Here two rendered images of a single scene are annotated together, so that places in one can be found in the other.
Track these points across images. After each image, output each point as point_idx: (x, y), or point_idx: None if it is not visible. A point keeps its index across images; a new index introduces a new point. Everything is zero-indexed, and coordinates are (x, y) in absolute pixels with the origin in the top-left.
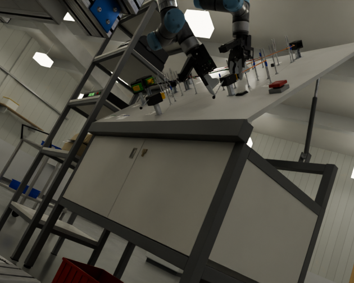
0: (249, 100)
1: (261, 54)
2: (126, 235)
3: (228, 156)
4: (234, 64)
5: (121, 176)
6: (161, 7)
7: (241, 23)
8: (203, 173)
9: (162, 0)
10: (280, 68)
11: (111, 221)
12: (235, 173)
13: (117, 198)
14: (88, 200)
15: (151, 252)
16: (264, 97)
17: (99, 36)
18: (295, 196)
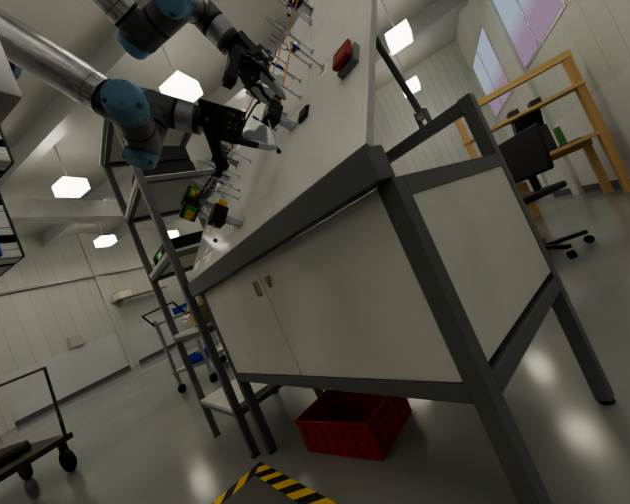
0: (328, 113)
1: (276, 43)
2: (344, 387)
3: (385, 215)
4: (259, 88)
5: (271, 321)
6: (86, 101)
7: (215, 23)
8: (370, 260)
9: (75, 90)
10: (307, 42)
11: (310, 377)
12: (419, 230)
13: (291, 349)
14: (263, 364)
15: (398, 396)
16: (342, 90)
17: (8, 268)
18: (477, 172)
